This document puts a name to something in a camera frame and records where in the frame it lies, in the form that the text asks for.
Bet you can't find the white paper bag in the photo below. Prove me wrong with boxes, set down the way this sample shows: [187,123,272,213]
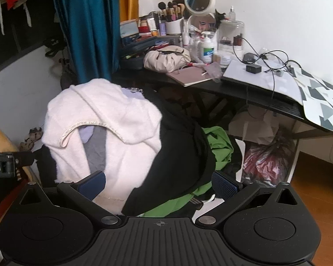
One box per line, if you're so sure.
[228,108,281,145]

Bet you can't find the white round vanity mirror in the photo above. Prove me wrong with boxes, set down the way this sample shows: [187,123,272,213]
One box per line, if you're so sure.
[184,0,217,16]

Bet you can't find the glass dome jar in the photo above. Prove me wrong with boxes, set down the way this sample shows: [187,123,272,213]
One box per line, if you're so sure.
[218,19,245,52]

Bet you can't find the white hanging garment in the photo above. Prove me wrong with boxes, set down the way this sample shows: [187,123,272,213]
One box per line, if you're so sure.
[0,0,33,35]

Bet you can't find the black makeup case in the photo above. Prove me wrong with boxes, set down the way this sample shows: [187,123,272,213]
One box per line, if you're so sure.
[119,35,181,70]

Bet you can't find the pink notebook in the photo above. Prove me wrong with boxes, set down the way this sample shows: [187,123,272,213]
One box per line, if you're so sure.
[166,66,215,87]

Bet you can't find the grey garment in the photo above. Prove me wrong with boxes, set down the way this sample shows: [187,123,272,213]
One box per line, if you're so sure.
[85,126,109,174]

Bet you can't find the teal curtain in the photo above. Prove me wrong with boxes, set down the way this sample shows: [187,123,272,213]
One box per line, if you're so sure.
[50,0,121,85]

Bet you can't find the wooden chair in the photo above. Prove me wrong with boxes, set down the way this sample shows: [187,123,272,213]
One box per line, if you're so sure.
[0,119,43,229]

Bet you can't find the bunch of makeup brushes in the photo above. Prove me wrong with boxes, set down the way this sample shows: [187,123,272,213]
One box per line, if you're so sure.
[158,1,187,23]

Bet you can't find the white pump lotion bottle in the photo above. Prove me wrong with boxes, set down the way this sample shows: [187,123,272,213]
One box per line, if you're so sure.
[199,31,216,64]

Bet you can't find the brown sandals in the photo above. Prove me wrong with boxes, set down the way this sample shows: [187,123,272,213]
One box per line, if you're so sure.
[19,127,44,152]

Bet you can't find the red plastic bag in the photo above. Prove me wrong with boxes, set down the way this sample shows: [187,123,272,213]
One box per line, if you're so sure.
[242,133,295,186]

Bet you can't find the beige pouch bag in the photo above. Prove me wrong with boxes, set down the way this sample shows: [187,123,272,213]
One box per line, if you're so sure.
[143,46,192,73]

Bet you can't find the black cable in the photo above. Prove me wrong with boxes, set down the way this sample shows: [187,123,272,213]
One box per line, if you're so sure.
[232,35,296,100]

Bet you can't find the white cream jar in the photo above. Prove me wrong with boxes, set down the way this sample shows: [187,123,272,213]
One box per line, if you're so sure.
[213,51,232,68]

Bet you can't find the white brush cup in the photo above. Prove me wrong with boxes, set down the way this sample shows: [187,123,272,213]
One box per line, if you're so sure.
[165,18,185,36]

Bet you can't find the eyeshadow palette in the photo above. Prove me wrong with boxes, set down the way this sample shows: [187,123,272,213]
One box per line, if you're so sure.
[119,19,141,41]

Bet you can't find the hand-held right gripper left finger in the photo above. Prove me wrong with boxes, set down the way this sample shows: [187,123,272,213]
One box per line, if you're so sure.
[18,170,122,226]

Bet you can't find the green garment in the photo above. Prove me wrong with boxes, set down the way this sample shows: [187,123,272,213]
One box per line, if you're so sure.
[140,126,234,218]

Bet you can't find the pink knit sweater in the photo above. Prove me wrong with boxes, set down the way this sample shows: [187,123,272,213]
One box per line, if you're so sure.
[42,78,163,216]

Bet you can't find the black garment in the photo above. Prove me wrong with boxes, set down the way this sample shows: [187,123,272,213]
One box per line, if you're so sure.
[122,89,215,217]

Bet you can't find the black desk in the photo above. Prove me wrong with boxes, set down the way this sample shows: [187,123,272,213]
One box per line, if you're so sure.
[112,66,333,139]

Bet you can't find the white laptop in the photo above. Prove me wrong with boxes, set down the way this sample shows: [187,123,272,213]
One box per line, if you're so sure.
[220,59,303,104]

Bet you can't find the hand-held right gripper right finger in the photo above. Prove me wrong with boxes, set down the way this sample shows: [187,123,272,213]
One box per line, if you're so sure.
[195,170,299,226]

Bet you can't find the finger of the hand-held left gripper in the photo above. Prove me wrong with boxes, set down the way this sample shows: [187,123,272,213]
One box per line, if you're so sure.
[14,150,35,172]

